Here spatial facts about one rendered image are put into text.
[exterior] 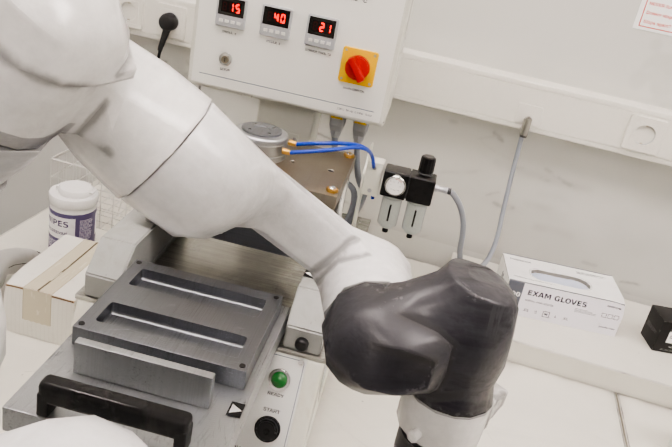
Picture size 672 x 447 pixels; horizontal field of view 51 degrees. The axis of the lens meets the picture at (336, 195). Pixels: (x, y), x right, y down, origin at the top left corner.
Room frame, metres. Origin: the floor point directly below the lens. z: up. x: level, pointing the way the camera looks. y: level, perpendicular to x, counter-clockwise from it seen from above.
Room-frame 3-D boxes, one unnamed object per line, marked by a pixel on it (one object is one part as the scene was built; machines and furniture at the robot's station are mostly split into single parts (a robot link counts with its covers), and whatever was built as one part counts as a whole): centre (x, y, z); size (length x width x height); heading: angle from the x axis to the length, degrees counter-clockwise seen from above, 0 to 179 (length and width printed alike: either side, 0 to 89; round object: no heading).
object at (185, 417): (0.52, 0.17, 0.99); 0.15 x 0.02 x 0.04; 85
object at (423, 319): (0.57, -0.10, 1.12); 0.18 x 0.10 x 0.13; 97
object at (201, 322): (0.71, 0.15, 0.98); 0.20 x 0.17 x 0.03; 85
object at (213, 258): (1.00, 0.12, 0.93); 0.46 x 0.35 x 0.01; 175
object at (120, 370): (0.66, 0.15, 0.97); 0.30 x 0.22 x 0.08; 175
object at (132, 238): (0.91, 0.27, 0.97); 0.25 x 0.05 x 0.07; 175
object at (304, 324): (0.88, -0.01, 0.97); 0.26 x 0.05 x 0.07; 175
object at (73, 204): (1.16, 0.48, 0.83); 0.09 x 0.09 x 0.15
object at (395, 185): (1.07, -0.11, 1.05); 0.15 x 0.05 x 0.15; 85
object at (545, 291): (1.26, -0.47, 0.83); 0.23 x 0.12 x 0.07; 88
